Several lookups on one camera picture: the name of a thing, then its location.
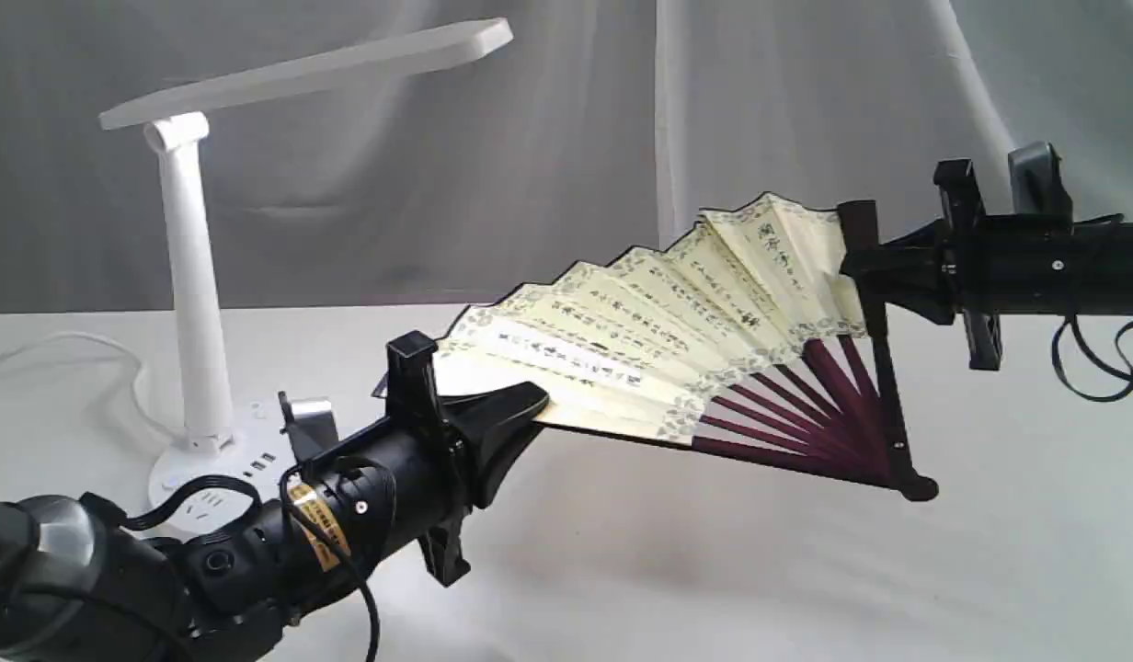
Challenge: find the cream paper folding fan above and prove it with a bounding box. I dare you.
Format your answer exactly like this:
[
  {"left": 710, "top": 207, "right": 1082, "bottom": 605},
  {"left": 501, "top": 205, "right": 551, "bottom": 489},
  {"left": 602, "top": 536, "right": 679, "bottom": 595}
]
[{"left": 433, "top": 190, "right": 938, "bottom": 502}]

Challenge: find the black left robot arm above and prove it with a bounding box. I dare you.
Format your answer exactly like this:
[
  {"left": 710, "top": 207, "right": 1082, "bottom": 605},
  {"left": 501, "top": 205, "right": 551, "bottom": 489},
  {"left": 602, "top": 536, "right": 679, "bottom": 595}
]
[{"left": 0, "top": 331, "right": 550, "bottom": 661}]

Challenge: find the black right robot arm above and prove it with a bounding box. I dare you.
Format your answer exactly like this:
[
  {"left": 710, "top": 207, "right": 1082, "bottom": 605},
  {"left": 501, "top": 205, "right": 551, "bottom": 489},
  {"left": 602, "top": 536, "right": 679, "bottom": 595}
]
[{"left": 837, "top": 143, "right": 1133, "bottom": 371}]

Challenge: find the grey backdrop curtain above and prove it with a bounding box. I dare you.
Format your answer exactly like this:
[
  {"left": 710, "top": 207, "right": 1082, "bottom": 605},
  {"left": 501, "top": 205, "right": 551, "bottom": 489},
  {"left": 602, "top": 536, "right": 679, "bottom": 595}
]
[{"left": 0, "top": 1, "right": 1133, "bottom": 314}]

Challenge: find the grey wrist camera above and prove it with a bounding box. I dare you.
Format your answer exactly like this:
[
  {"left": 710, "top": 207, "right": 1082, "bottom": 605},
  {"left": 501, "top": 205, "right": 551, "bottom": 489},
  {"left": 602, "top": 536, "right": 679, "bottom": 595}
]
[
  {"left": 1007, "top": 141, "right": 1072, "bottom": 221},
  {"left": 276, "top": 391, "right": 340, "bottom": 462}
]

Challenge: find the white desk lamp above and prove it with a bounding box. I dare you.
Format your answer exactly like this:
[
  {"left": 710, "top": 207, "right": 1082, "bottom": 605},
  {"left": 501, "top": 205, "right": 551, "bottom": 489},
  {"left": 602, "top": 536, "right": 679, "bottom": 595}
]
[{"left": 97, "top": 17, "right": 513, "bottom": 508}]

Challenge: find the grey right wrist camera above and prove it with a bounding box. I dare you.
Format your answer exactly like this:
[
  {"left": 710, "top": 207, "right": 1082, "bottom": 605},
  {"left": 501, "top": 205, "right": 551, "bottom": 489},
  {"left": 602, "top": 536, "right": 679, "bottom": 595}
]
[{"left": 1007, "top": 141, "right": 1072, "bottom": 221}]

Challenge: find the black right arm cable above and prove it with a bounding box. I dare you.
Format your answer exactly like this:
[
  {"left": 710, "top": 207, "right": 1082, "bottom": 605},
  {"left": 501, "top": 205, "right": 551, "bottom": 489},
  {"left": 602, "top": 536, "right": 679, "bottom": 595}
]
[{"left": 1050, "top": 313, "right": 1133, "bottom": 404}]

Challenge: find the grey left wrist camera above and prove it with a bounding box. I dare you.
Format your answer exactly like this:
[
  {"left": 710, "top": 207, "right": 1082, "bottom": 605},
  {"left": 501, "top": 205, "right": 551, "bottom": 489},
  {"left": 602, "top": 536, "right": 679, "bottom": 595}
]
[{"left": 276, "top": 391, "right": 340, "bottom": 462}]

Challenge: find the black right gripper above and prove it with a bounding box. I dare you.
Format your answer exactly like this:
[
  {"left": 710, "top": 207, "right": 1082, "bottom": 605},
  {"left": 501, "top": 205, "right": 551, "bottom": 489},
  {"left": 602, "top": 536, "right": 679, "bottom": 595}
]
[{"left": 841, "top": 159, "right": 1082, "bottom": 371}]

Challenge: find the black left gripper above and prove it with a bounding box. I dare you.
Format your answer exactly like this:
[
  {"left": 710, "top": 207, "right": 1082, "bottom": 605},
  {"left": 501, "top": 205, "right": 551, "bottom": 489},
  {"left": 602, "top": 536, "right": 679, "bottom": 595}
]
[{"left": 275, "top": 332, "right": 550, "bottom": 588}]

